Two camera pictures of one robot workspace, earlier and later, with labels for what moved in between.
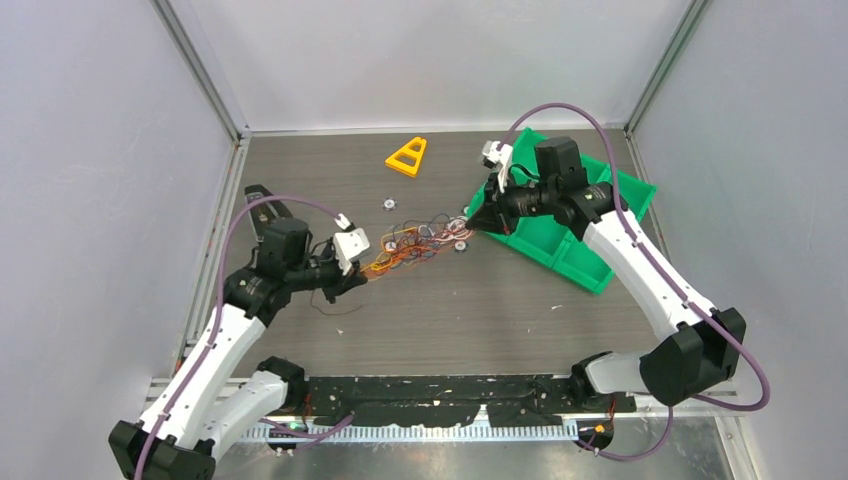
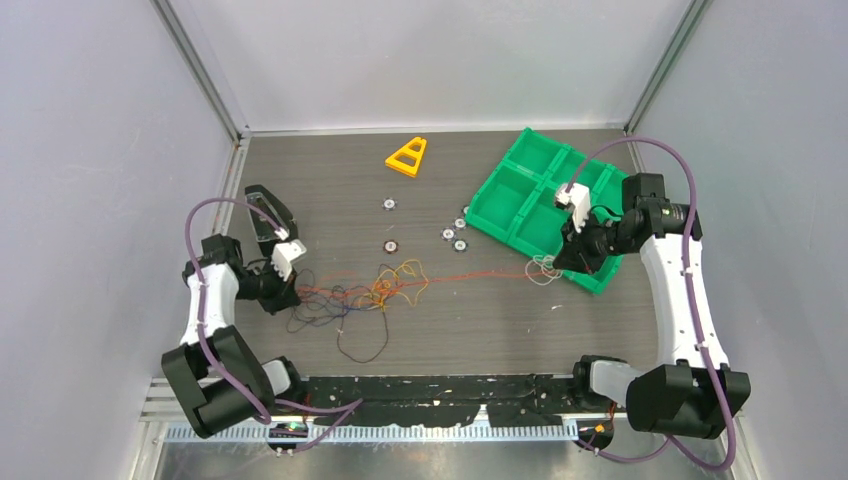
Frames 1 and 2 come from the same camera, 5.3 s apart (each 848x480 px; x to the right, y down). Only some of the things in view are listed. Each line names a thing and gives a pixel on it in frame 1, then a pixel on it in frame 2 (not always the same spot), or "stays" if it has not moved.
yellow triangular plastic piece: [407, 159] stays
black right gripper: [496, 214] -> [576, 254]
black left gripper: [346, 282] -> [283, 295]
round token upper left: [389, 204] stays
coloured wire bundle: [412, 241] -> [363, 303]
